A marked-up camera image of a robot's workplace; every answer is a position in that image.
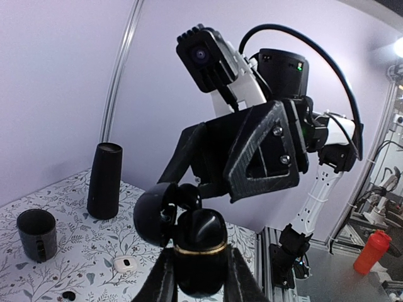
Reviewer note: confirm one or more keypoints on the black round earbud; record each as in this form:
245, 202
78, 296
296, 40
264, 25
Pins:
69, 295

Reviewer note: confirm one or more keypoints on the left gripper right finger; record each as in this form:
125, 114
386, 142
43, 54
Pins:
240, 284

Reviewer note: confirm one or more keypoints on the orange bottle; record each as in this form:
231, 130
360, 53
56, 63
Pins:
376, 246

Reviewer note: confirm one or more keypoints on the right aluminium frame post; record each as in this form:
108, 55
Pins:
118, 70

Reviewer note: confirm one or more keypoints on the dark grey mug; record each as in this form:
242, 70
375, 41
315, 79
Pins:
37, 231

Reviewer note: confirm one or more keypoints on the white case with black button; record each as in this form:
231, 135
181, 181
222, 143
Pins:
125, 263

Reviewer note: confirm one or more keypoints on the floral patterned table mat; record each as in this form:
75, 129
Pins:
86, 248

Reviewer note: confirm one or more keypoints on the black tapered vase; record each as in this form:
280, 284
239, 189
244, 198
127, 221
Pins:
104, 184

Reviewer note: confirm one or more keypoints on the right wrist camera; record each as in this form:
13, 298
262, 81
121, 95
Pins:
207, 57

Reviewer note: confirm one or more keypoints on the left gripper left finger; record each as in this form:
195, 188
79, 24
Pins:
160, 285

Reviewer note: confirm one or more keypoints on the black gold-trimmed earbud case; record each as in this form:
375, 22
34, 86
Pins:
169, 212

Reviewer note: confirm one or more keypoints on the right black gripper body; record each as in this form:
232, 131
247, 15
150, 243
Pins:
257, 150

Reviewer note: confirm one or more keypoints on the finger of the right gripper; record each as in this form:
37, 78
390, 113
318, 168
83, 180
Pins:
189, 142
214, 189

